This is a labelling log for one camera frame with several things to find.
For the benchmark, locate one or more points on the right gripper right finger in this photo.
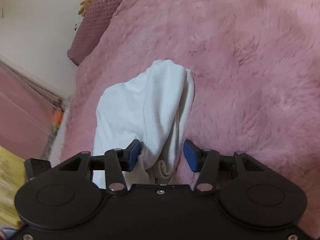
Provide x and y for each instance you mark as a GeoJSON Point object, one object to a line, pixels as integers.
{"type": "Point", "coordinates": [196, 156]}

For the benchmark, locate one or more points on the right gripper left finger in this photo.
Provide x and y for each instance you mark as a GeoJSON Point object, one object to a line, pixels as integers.
{"type": "Point", "coordinates": [127, 158]}

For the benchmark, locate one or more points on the white turtleneck shirt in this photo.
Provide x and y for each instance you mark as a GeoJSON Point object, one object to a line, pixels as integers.
{"type": "Point", "coordinates": [153, 108]}

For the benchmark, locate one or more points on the yellow patterned fabric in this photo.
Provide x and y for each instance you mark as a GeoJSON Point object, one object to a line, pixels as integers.
{"type": "Point", "coordinates": [12, 178]}

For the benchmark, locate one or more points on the pink fluffy blanket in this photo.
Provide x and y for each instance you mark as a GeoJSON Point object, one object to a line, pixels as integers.
{"type": "Point", "coordinates": [255, 65]}

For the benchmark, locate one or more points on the brown teddy bear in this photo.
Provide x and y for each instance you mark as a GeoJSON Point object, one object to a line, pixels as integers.
{"type": "Point", "coordinates": [84, 7]}

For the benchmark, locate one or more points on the purple quilted headboard cushion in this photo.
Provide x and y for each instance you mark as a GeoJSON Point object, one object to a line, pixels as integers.
{"type": "Point", "coordinates": [91, 28]}

